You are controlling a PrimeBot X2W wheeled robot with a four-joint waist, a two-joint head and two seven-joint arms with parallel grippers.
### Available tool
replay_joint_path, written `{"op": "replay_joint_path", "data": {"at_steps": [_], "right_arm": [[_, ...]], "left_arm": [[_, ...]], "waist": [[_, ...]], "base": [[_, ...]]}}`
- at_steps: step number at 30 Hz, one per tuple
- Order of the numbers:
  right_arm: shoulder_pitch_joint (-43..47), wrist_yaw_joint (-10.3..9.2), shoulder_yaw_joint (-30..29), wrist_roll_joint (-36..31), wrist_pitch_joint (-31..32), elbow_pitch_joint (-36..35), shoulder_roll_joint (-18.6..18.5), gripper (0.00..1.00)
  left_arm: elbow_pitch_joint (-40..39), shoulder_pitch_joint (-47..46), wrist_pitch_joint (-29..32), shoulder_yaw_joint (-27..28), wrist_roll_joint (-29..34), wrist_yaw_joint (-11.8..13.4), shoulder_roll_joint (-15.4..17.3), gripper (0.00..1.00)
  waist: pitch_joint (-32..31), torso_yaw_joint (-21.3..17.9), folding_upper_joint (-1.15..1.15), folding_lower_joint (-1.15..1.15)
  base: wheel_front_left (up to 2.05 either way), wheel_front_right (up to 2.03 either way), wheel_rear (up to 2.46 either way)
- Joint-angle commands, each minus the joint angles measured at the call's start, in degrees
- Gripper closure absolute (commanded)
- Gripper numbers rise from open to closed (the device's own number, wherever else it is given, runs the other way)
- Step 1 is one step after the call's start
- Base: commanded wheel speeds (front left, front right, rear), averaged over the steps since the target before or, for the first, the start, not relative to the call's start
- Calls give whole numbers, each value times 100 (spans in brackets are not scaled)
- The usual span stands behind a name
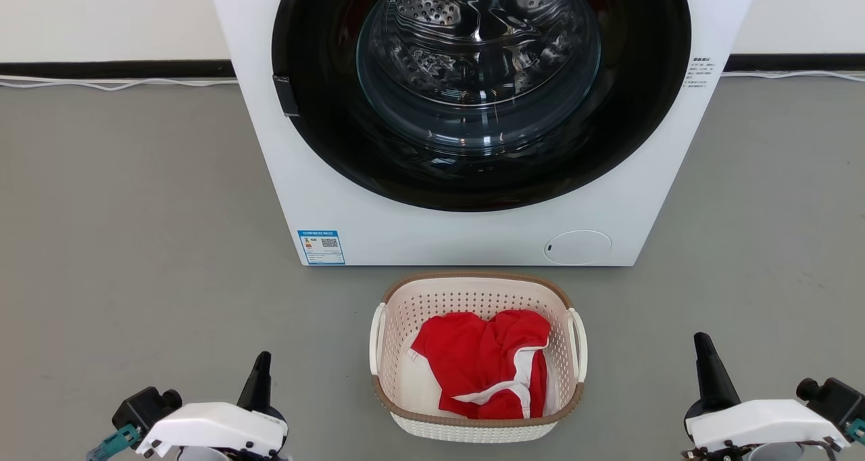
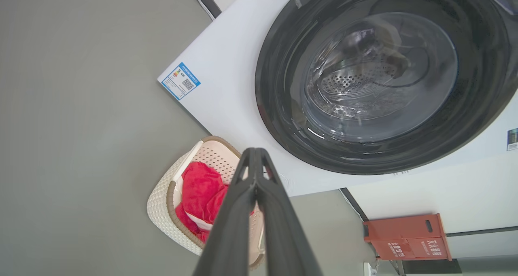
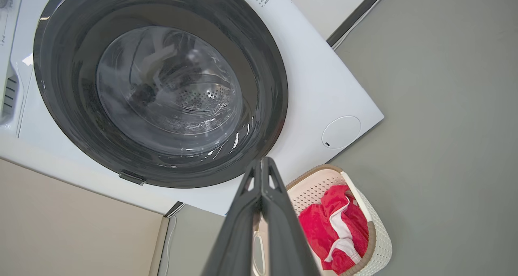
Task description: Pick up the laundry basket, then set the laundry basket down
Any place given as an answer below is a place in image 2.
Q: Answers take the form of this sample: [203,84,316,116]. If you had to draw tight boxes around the round black glass washer door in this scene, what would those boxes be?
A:
[255,0,518,176]

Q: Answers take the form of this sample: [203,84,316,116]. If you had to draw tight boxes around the red garment with white trim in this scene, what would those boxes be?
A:
[174,161,256,244]

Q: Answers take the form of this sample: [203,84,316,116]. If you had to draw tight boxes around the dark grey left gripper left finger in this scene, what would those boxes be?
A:
[193,148,257,276]

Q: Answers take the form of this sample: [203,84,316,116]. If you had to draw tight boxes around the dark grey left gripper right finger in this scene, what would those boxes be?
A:
[256,148,324,276]

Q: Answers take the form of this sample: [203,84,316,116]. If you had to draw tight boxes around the red fire extinguisher box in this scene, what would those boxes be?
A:
[363,213,453,262]

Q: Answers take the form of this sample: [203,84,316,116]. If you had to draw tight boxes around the white floor cable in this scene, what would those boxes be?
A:
[342,189,367,222]
[185,0,216,21]

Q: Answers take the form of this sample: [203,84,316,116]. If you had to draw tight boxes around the white front-load washing machine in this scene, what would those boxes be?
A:
[157,0,518,197]

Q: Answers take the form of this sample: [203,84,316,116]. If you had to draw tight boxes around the cream woven plastic laundry basket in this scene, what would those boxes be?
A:
[146,136,268,271]

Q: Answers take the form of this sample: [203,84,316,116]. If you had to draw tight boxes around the blue white energy label sticker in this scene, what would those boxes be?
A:
[161,62,202,102]

